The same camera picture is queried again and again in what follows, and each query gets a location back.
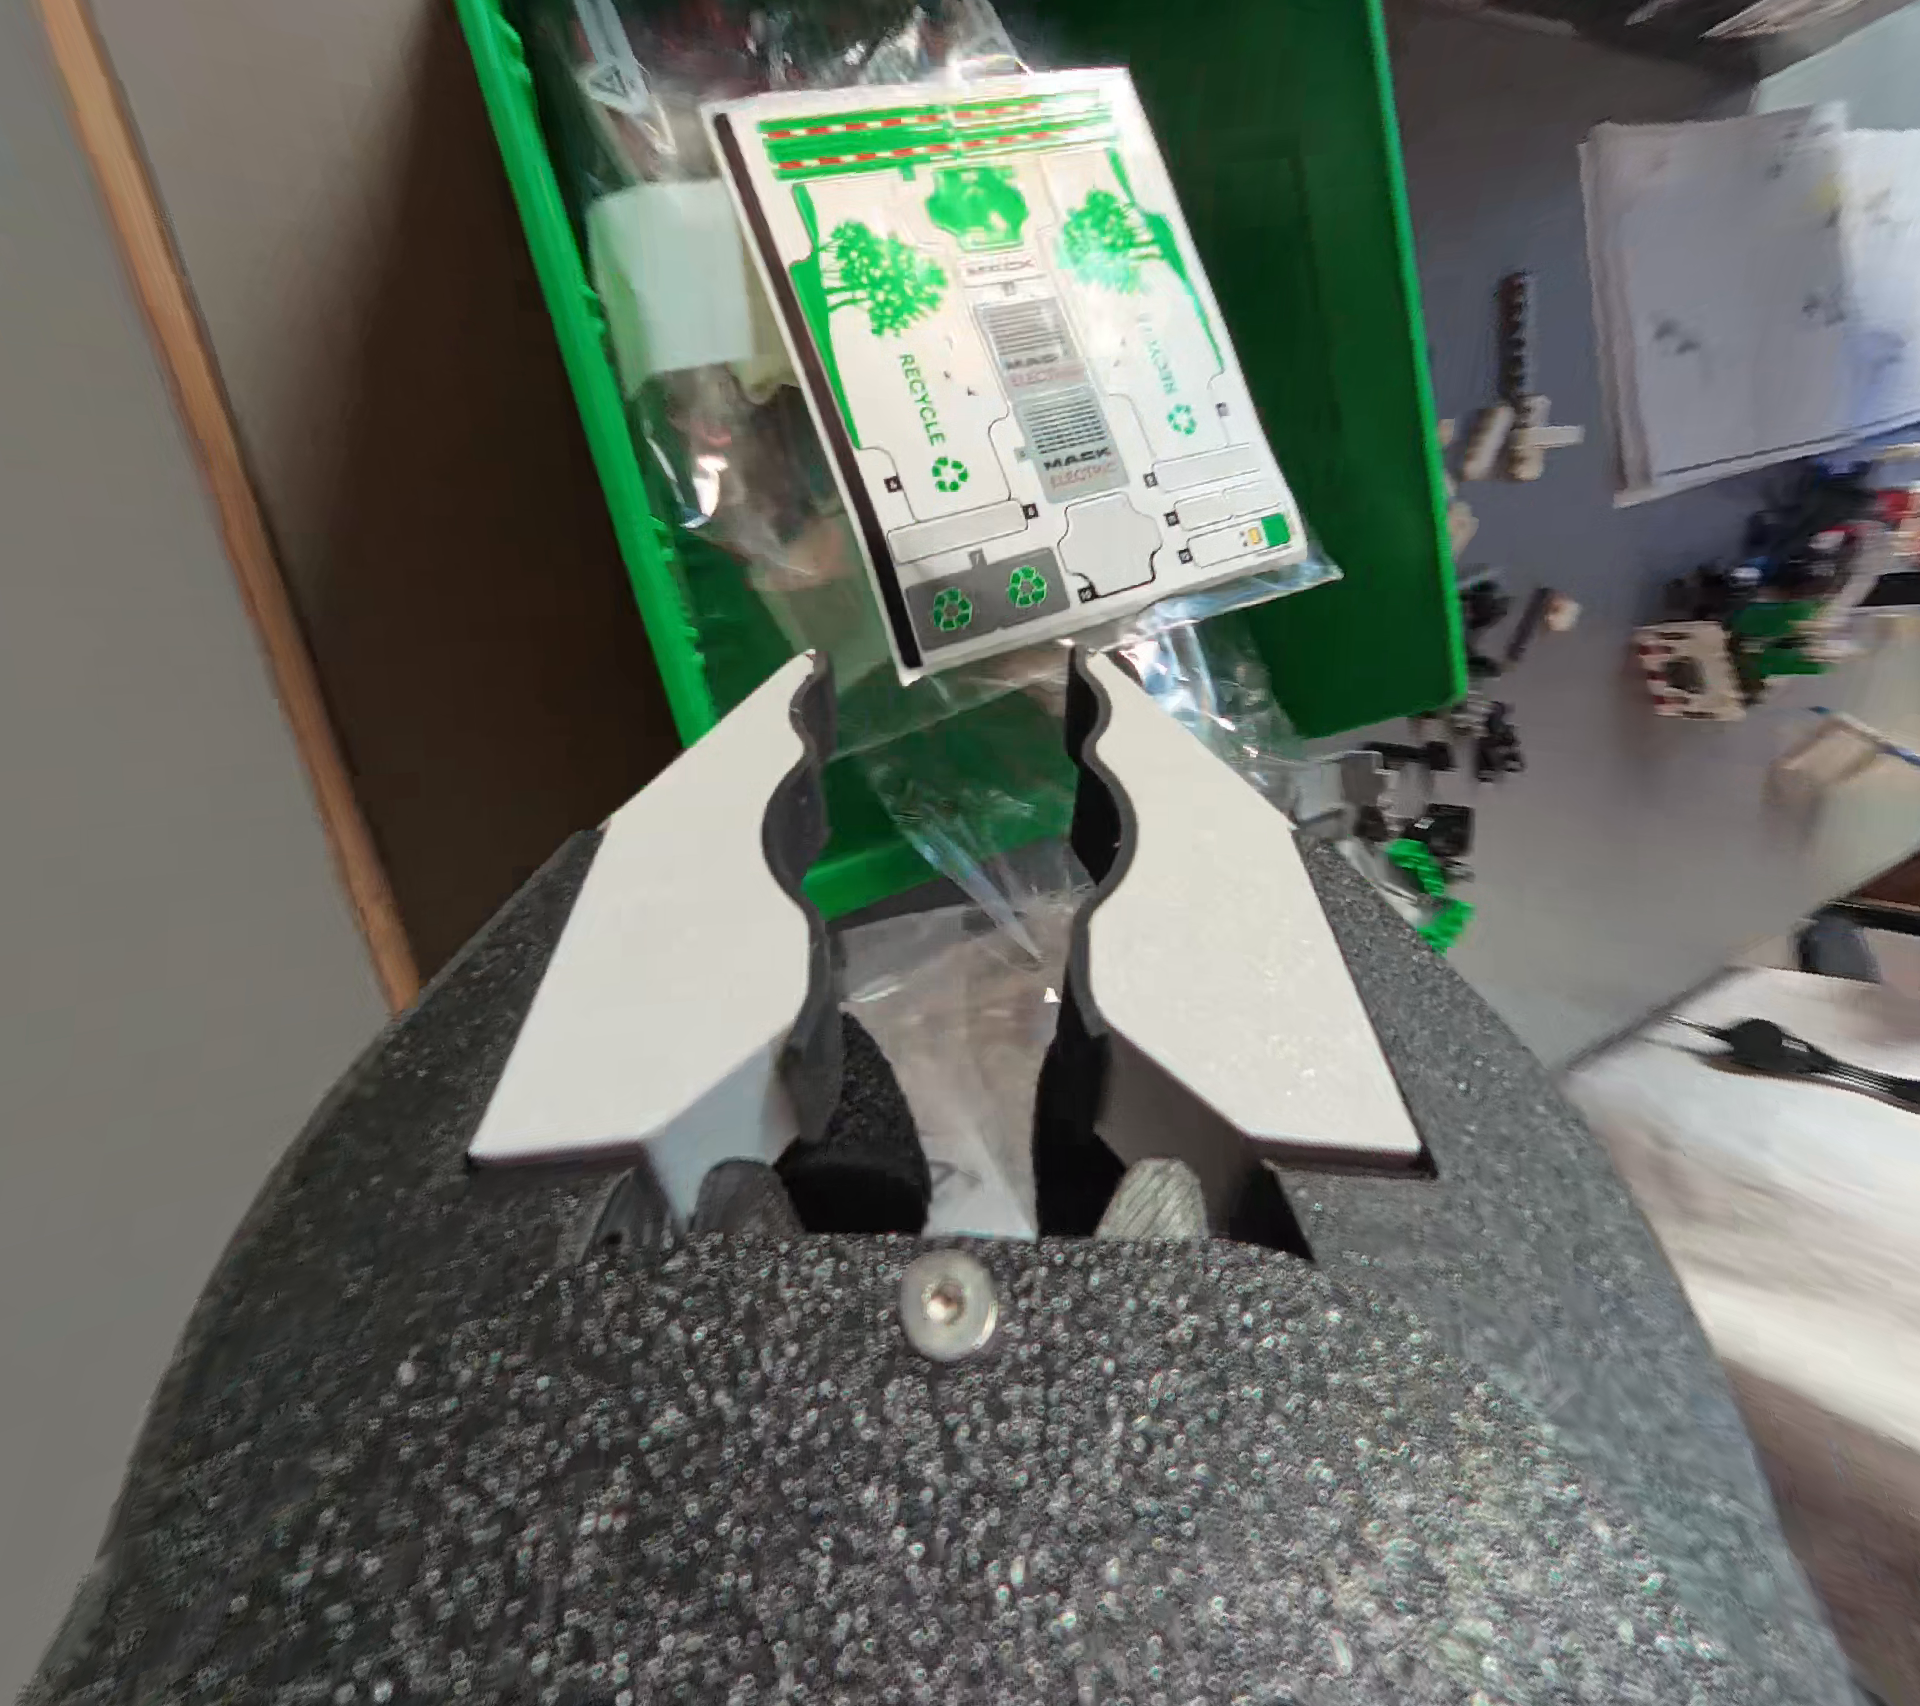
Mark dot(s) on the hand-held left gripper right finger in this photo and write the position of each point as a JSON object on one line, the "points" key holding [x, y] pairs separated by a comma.
{"points": [[1260, 971]]}

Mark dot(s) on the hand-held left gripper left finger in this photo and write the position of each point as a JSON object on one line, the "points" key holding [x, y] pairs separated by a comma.
{"points": [[645, 971]]}

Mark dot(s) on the green and white sticker sheet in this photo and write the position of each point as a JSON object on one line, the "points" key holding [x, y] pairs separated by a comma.
{"points": [[931, 386]]}

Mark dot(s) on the green plastic bin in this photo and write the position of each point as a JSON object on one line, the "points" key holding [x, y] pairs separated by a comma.
{"points": [[1274, 160]]}

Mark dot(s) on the pile of loose lego pieces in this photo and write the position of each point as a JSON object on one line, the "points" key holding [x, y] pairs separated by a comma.
{"points": [[1485, 746]]}

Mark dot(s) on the clear plastic bag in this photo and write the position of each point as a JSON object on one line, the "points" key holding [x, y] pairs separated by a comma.
{"points": [[975, 866], [661, 87]]}

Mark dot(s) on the white instruction booklet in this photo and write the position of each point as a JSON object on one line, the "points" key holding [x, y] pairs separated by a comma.
{"points": [[1724, 310]]}

